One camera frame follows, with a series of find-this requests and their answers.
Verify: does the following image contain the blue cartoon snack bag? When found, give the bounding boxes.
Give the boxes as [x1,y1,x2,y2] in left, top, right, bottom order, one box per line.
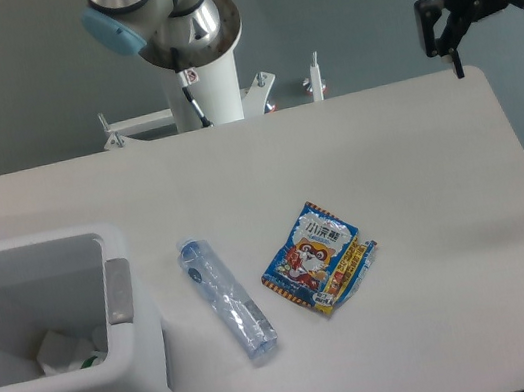
[261,201,377,317]

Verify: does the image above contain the crushed clear plastic bottle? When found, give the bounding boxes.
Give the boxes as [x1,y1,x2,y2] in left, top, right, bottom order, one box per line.
[177,238,278,361]

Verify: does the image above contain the white crumpled paper trash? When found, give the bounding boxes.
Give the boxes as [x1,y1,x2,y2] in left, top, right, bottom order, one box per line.
[36,331,107,376]

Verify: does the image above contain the white plastic trash can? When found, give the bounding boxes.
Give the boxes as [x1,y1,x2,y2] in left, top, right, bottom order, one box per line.
[0,224,173,392]

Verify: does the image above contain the white pedestal foot bracket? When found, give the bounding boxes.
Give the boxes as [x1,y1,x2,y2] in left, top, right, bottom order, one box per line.
[98,71,276,151]

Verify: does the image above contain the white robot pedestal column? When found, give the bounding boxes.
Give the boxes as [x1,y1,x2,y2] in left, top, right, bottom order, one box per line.
[155,24,244,133]

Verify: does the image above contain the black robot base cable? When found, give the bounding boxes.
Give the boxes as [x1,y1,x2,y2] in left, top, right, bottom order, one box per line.
[168,41,215,133]

